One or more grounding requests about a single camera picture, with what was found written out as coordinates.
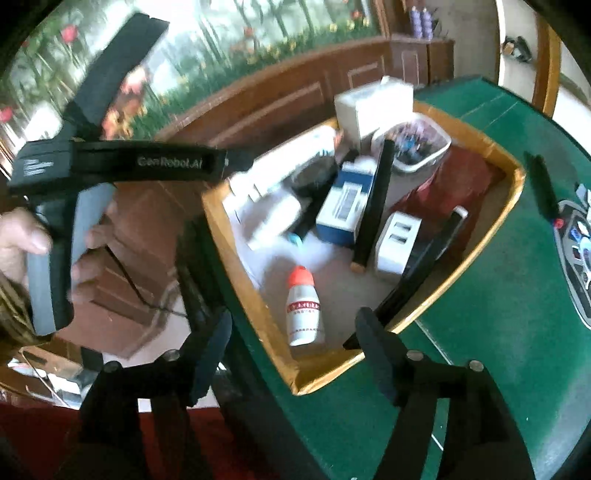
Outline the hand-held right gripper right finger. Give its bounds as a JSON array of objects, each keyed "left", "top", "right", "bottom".
[{"left": 355, "top": 306, "right": 537, "bottom": 480}]

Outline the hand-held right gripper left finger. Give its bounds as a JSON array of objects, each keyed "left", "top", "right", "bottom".
[{"left": 78, "top": 309, "right": 234, "bottom": 480}]

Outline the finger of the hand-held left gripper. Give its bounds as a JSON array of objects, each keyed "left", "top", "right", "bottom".
[{"left": 225, "top": 148, "right": 254, "bottom": 175}]

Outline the yellow rimmed tray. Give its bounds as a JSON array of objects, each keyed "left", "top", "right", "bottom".
[{"left": 202, "top": 102, "right": 527, "bottom": 397}]

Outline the small white bottle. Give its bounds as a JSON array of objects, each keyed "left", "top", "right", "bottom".
[{"left": 247, "top": 191, "right": 308, "bottom": 252}]

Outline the black tape roll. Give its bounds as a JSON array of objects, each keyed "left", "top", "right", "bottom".
[{"left": 292, "top": 154, "right": 340, "bottom": 197}]

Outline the white bottle with orange cap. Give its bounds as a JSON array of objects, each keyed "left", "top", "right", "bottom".
[{"left": 285, "top": 265, "right": 325, "bottom": 348}]

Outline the black marker with teal tip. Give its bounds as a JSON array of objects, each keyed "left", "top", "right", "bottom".
[{"left": 288, "top": 185, "right": 328, "bottom": 245}]

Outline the long black pen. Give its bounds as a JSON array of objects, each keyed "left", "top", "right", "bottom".
[{"left": 342, "top": 206, "right": 469, "bottom": 350}]

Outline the blue and white box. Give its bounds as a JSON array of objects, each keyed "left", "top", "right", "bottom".
[{"left": 315, "top": 157, "right": 377, "bottom": 246}]

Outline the white charger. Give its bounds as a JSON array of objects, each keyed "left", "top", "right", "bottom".
[{"left": 373, "top": 211, "right": 426, "bottom": 278}]

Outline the pink cartoon print case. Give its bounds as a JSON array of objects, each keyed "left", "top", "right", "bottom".
[{"left": 372, "top": 115, "right": 452, "bottom": 175}]

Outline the red foil packet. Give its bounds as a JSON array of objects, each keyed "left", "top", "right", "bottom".
[{"left": 392, "top": 148, "right": 509, "bottom": 241}]

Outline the person's left hand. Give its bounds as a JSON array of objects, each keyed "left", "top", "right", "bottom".
[{"left": 0, "top": 199, "right": 119, "bottom": 302}]

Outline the white barcoded box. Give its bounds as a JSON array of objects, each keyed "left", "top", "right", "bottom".
[{"left": 334, "top": 76, "right": 415, "bottom": 146}]

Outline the wooden cabinet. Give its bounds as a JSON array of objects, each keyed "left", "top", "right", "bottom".
[{"left": 390, "top": 37, "right": 455, "bottom": 90}]

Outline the table control panel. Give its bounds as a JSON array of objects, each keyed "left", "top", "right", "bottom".
[{"left": 553, "top": 198, "right": 591, "bottom": 330}]

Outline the black marker with red tip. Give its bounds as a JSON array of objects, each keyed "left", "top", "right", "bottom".
[{"left": 524, "top": 152, "right": 564, "bottom": 229}]

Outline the dark bundle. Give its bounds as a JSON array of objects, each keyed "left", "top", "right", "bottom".
[{"left": 501, "top": 36, "right": 533, "bottom": 63}]

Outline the black cable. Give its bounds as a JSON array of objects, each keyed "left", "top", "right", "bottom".
[{"left": 105, "top": 244, "right": 190, "bottom": 319}]

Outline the floral wall mural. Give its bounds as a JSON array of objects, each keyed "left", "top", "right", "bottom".
[{"left": 0, "top": 0, "right": 384, "bottom": 153}]

